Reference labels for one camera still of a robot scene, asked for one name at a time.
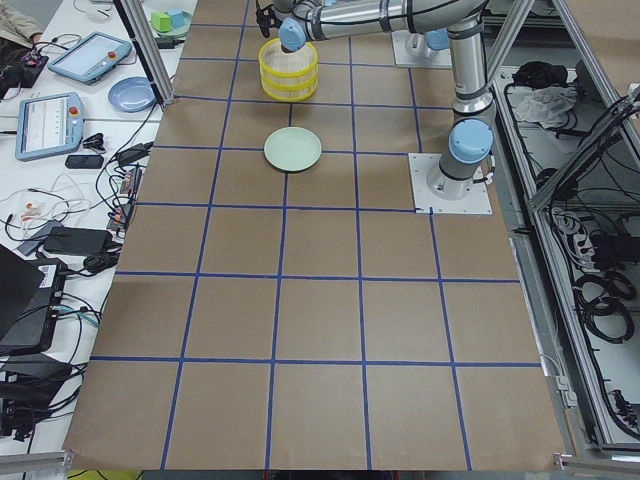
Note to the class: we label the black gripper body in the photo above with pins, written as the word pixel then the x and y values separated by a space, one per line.
pixel 288 49

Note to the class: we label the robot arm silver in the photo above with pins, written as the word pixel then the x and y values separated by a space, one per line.
pixel 300 22

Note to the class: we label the blue foam cube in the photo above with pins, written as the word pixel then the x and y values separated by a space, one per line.
pixel 176 17

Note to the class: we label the green foam cube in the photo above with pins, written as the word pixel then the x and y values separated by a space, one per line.
pixel 161 21

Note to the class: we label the mint green plate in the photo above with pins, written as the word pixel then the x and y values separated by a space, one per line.
pixel 292 149

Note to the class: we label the blue plate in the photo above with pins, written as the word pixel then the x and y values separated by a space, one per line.
pixel 131 95

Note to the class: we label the teach pendant upper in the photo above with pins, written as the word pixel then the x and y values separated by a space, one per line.
pixel 93 57

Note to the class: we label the teach pendant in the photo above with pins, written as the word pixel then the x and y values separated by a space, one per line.
pixel 93 57
pixel 49 126

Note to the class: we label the teach pendant lower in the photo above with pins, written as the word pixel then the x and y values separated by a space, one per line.
pixel 49 126

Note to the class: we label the white cloth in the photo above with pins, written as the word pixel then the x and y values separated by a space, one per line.
pixel 549 107

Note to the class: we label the black power adapter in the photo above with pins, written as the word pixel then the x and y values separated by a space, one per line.
pixel 77 241

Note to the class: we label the black laptop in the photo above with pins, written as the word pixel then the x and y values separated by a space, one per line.
pixel 30 292

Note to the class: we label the aluminium frame post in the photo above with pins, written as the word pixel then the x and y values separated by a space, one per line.
pixel 139 31

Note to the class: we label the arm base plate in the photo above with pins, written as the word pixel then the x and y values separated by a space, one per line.
pixel 430 50
pixel 434 193

